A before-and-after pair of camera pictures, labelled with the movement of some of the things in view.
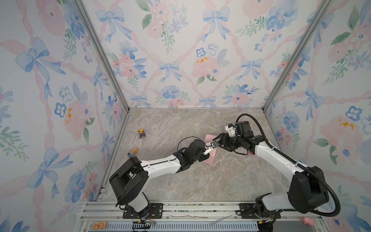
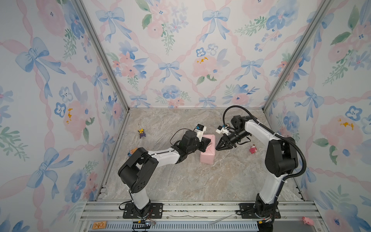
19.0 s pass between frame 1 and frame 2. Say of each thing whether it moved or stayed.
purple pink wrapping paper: stayed
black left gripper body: moved
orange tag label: stayed
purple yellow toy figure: stayed
